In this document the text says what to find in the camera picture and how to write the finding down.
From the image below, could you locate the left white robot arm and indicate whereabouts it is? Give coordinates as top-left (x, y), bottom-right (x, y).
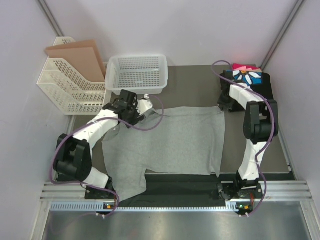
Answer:
top-left (50, 90), bottom-right (153, 199)

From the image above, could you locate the grey slotted cable duct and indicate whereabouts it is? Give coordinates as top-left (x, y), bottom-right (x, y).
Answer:
top-left (50, 201), bottom-right (251, 213)

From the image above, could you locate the pink folded t shirt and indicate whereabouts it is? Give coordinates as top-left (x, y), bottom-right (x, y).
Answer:
top-left (231, 63), bottom-right (262, 73)

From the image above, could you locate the grey t shirt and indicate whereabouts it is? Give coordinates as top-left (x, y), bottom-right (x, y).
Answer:
top-left (102, 106), bottom-right (225, 200)

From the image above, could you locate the white perforated plastic basket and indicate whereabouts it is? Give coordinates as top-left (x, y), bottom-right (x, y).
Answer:
top-left (105, 54), bottom-right (169, 96)

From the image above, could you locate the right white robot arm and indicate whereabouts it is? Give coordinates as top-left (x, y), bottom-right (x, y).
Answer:
top-left (217, 70), bottom-right (279, 201)

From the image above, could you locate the black folded flower t shirt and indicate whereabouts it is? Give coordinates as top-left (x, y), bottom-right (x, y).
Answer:
top-left (227, 70), bottom-right (274, 112)

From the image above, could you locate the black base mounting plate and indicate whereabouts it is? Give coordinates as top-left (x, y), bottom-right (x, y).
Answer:
top-left (56, 173), bottom-right (266, 208)

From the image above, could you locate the cream perforated file organizer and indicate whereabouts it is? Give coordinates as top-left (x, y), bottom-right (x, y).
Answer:
top-left (37, 37), bottom-right (106, 115)

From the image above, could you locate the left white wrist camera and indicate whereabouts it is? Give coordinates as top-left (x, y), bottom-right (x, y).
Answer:
top-left (136, 94), bottom-right (153, 116)

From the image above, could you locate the brown cardboard folder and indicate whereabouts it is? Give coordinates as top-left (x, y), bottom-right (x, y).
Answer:
top-left (45, 39), bottom-right (106, 83)

